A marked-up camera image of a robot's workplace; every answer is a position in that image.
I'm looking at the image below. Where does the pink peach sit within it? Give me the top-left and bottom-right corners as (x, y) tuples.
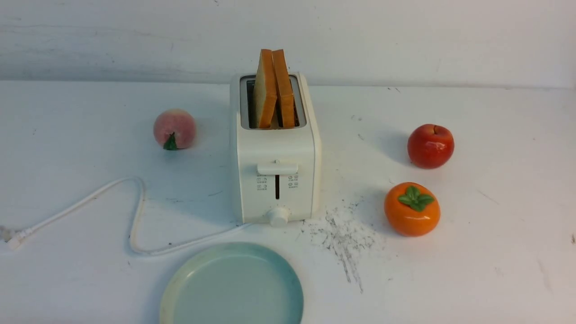
(153, 109), (196, 150)

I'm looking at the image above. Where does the orange persimmon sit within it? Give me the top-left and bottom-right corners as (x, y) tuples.
(383, 182), (441, 237)

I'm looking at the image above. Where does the white power cable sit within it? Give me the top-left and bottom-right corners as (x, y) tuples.
(0, 176), (252, 257)

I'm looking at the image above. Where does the red apple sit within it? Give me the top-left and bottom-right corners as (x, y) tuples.
(407, 124), (455, 169)

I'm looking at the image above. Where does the light blue plate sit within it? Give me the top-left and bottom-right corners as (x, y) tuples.
(159, 242), (305, 324)

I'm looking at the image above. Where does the white two-slot toaster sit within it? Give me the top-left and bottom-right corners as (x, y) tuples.
(229, 72), (322, 226)

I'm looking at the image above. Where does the toast slice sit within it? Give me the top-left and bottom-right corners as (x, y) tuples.
(272, 49), (296, 128)
(251, 49), (277, 129)

